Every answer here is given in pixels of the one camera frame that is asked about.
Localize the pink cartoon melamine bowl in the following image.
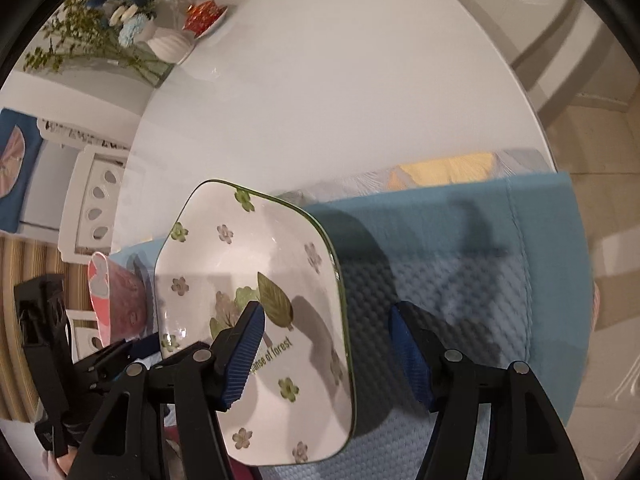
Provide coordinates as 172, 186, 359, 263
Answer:
88, 252, 148, 346

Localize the white chair far right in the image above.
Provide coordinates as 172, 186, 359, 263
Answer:
458, 0, 639, 126

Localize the white refrigerator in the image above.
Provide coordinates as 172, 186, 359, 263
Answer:
17, 141, 79, 245

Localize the white chair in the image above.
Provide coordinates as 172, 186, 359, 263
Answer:
66, 309, 103, 363
58, 145, 129, 264
458, 0, 639, 126

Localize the small hexagonal forest plate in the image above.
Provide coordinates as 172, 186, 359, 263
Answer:
153, 180, 356, 466

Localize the pink steel bowl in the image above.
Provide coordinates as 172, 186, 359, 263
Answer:
163, 426, 186, 480

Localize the white ribbed vase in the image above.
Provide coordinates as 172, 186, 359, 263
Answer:
87, 0, 195, 65

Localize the blue fridge cover cloth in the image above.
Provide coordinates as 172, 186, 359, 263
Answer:
0, 108, 42, 233

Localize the white chair near left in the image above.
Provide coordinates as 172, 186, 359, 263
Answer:
66, 309, 103, 363

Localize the red dish with ornament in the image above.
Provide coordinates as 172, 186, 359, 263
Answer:
182, 0, 229, 39

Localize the green glass vase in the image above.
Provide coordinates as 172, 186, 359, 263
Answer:
22, 0, 172, 88

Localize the white chair far left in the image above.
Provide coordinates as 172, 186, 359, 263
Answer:
58, 145, 129, 264

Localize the blue textured table mat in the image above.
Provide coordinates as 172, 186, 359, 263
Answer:
112, 172, 593, 479

